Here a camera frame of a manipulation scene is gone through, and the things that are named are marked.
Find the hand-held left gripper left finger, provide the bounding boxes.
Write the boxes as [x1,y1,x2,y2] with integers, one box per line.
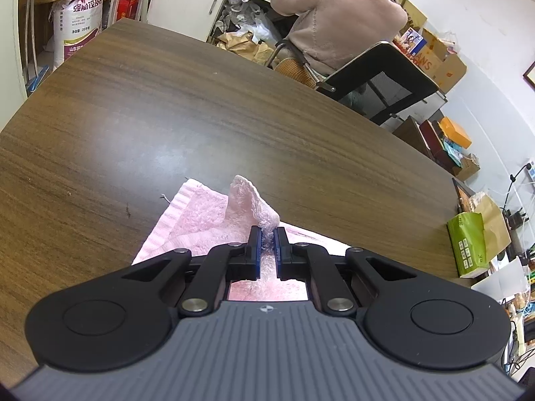
[121,226,263,316]

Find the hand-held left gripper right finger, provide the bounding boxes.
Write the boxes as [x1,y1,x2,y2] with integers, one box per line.
[274,226,419,315]

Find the pink towel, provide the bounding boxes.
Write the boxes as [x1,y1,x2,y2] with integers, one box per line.
[131,174,347,303]

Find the green tissue pack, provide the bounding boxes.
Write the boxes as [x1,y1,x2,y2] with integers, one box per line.
[446,192,513,278]

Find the black office chair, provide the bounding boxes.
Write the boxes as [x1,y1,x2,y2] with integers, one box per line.
[263,39,448,126]

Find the brown paper bag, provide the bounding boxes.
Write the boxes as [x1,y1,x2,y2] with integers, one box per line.
[215,31,277,66]

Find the orange flat box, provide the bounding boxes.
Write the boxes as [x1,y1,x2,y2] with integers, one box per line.
[439,117,473,149]

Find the white paper sheet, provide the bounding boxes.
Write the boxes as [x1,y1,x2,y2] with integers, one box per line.
[470,257,529,301]

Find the white plastic bags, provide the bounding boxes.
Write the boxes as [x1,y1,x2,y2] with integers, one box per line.
[219,0,285,42]

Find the printed cardboard boxes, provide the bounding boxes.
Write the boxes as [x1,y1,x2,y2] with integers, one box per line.
[393,0,468,93]

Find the red gift box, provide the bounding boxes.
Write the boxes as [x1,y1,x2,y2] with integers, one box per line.
[117,0,140,21]

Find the white printed sack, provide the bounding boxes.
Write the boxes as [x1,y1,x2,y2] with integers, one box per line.
[51,0,105,70]

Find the mop with teal clip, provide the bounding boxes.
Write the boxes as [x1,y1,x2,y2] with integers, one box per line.
[24,0,53,98]

